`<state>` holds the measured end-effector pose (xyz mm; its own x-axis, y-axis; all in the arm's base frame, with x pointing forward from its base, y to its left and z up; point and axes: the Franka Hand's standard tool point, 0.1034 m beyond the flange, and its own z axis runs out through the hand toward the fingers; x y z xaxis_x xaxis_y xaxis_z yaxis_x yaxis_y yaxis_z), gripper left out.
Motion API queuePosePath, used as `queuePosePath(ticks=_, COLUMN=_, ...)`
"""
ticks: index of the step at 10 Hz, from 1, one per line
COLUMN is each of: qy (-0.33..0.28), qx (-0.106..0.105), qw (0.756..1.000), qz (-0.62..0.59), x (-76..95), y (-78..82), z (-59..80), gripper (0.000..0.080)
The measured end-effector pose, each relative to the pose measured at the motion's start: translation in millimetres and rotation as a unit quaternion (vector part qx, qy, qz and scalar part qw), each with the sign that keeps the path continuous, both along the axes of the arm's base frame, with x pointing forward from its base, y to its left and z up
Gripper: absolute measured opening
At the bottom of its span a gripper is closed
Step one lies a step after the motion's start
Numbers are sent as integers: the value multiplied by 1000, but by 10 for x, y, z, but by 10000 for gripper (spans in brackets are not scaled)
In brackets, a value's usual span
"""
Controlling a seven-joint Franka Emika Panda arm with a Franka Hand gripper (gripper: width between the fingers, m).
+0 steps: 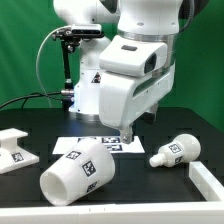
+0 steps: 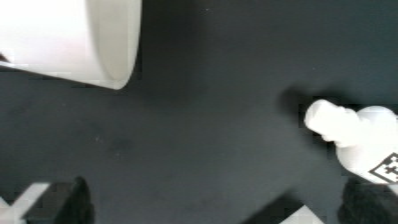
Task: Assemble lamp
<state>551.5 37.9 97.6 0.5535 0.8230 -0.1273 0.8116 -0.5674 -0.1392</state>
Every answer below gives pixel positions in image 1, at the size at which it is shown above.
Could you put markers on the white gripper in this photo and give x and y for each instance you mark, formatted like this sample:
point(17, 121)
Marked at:
point(123, 99)

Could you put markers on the white lamp bulb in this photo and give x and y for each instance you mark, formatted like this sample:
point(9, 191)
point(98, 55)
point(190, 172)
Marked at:
point(183, 149)

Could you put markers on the white lamp base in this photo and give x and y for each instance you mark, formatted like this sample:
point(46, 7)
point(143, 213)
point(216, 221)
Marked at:
point(12, 156)

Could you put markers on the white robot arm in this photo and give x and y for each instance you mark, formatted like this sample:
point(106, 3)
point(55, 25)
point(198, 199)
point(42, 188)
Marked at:
point(139, 20)

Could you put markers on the white lamp shade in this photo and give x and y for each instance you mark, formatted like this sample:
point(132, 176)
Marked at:
point(86, 167)

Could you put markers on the white marker sheet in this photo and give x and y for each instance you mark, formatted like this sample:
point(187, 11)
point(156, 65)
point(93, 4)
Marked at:
point(112, 143)

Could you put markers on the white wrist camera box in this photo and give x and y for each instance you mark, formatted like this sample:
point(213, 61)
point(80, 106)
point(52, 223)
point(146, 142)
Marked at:
point(133, 58)

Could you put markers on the black camera on stand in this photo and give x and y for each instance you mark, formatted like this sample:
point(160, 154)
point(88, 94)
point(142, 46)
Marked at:
point(87, 30)

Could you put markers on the black camera stand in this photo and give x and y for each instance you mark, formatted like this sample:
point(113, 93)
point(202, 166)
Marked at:
point(69, 43)

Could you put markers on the white table border frame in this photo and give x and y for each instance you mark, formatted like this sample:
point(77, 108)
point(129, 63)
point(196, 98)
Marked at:
point(211, 211)

